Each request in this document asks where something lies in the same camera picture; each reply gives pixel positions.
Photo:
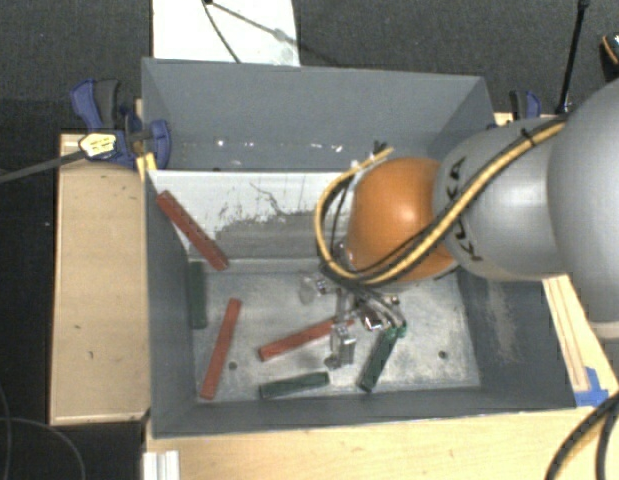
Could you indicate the dark green flat block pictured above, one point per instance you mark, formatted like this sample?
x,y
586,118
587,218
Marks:
x,y
378,360
196,295
294,385

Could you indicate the red-brown flat block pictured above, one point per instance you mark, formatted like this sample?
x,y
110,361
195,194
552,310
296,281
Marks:
x,y
220,350
191,230
296,340

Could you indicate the pale wood board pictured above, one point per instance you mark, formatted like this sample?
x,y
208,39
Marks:
x,y
99,288

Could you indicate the grey metal bin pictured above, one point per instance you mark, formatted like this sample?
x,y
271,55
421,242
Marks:
x,y
269,118

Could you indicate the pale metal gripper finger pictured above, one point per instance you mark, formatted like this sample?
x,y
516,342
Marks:
x,y
309,290
343,350

